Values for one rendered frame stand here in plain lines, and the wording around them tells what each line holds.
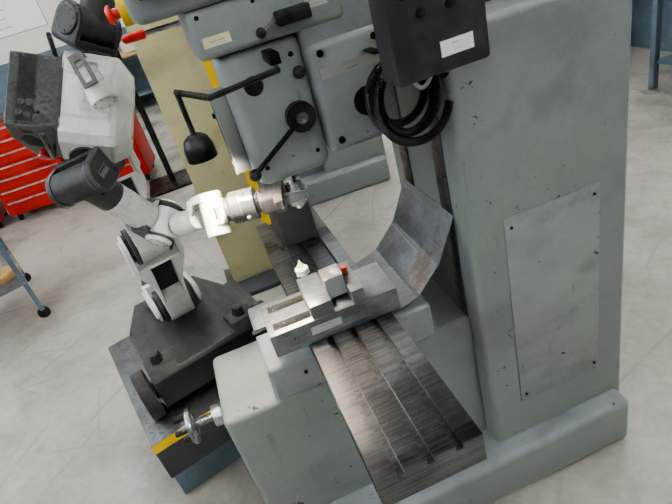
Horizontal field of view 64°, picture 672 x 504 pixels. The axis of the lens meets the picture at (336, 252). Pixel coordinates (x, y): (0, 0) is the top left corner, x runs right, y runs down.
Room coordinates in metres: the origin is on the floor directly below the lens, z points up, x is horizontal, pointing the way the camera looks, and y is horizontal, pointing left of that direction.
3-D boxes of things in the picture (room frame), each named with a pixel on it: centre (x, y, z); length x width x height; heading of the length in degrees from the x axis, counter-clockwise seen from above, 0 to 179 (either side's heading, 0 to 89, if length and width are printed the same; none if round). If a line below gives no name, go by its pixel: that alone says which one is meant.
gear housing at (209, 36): (1.34, 0.02, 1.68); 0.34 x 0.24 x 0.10; 100
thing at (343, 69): (1.37, -0.13, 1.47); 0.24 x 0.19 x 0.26; 10
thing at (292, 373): (1.34, 0.06, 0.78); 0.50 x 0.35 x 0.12; 100
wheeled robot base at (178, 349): (1.92, 0.70, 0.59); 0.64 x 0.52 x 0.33; 25
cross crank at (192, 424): (1.25, 0.55, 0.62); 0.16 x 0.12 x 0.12; 100
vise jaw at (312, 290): (1.17, 0.09, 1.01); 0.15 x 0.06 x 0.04; 9
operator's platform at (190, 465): (1.92, 0.70, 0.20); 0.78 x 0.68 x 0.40; 25
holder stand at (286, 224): (1.74, 0.12, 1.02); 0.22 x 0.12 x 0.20; 12
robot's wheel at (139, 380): (1.59, 0.84, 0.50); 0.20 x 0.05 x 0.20; 25
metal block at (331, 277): (1.18, 0.03, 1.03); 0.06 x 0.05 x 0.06; 9
